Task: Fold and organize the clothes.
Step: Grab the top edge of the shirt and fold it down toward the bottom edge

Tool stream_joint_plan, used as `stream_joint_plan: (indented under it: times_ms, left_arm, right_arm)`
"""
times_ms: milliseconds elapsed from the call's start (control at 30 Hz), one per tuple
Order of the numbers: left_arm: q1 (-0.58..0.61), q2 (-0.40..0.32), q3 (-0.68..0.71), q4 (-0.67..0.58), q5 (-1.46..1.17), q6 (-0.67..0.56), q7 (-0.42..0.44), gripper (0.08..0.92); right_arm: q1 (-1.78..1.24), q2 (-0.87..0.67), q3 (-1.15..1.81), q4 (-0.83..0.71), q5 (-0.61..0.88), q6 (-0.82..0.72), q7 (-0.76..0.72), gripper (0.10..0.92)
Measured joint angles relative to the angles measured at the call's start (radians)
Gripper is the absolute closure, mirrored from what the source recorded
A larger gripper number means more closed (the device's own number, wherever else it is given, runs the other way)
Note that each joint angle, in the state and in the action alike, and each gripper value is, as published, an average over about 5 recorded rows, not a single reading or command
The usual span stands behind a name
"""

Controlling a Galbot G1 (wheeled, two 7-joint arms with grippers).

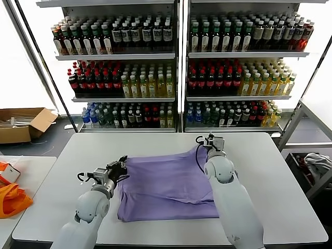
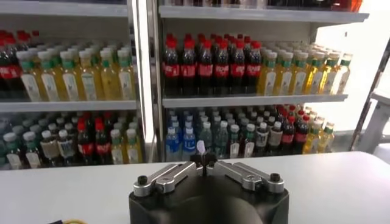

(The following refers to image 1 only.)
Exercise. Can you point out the black-white label dark bottle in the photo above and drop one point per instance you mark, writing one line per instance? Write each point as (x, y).
(158, 35)
(289, 33)
(147, 35)
(126, 36)
(136, 36)
(117, 36)
(168, 34)
(298, 33)
(279, 33)

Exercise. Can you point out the blue water bottle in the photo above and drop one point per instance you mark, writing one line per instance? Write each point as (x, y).
(95, 120)
(198, 119)
(190, 119)
(87, 120)

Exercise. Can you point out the small yellow juice bottle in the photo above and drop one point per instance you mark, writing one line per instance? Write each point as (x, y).
(269, 119)
(163, 120)
(276, 119)
(170, 120)

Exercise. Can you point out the open cardboard box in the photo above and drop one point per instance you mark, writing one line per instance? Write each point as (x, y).
(15, 134)

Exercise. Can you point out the red tea bottle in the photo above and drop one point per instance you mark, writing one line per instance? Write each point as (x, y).
(307, 36)
(60, 45)

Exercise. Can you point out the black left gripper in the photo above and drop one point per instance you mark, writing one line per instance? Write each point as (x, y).
(116, 171)

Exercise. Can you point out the bundle of white strips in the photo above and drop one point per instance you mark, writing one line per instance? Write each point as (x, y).
(18, 121)

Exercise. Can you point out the black storage bin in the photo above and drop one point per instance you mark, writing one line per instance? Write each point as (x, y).
(294, 171)

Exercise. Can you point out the small white plastic piece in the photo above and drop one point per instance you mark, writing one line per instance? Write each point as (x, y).
(69, 126)

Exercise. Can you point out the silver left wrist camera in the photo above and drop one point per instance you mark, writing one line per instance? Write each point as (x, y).
(99, 173)

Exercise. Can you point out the green label tea bottle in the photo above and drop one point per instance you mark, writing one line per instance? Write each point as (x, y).
(237, 39)
(247, 39)
(97, 44)
(107, 44)
(68, 45)
(195, 39)
(77, 45)
(87, 45)
(226, 39)
(216, 39)
(205, 39)

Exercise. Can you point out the grey window frame pillar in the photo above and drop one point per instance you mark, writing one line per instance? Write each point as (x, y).
(37, 64)

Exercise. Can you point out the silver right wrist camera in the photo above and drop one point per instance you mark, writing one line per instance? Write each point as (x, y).
(219, 143)

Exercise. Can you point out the beige label dark bottle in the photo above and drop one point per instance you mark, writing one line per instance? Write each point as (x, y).
(269, 35)
(258, 35)

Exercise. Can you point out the small white cap dark bottle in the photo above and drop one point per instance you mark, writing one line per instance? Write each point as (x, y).
(139, 119)
(124, 120)
(132, 119)
(117, 120)
(230, 119)
(238, 118)
(222, 119)
(246, 118)

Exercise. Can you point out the small red cap cola bottle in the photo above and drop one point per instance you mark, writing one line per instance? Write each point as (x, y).
(155, 119)
(253, 118)
(261, 118)
(147, 119)

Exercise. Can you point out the grey crumpled cloth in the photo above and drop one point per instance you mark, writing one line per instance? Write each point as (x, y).
(319, 163)

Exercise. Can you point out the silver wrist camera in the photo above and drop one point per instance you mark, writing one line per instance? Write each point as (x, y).
(99, 173)
(219, 143)

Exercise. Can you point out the white side table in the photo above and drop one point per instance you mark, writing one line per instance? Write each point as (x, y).
(39, 176)

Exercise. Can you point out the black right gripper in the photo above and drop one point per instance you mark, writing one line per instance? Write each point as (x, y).
(208, 142)

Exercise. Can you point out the red item in bin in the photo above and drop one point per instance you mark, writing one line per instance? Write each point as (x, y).
(302, 162)

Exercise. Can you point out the black window frame pole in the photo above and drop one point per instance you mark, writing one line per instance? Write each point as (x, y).
(47, 64)
(304, 90)

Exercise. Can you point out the white and orange box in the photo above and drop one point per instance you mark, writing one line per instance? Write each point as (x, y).
(11, 173)

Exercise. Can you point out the grey metal shelving unit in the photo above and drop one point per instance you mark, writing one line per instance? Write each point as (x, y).
(116, 56)
(246, 54)

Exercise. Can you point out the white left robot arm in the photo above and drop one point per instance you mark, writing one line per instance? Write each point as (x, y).
(90, 205)

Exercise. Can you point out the purple printed T-shirt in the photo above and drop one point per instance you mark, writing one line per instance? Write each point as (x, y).
(160, 181)

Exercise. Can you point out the orange fabric bag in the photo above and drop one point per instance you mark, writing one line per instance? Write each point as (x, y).
(13, 201)

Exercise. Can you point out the grey metal cart frame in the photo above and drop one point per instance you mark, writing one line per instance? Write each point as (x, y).
(290, 129)

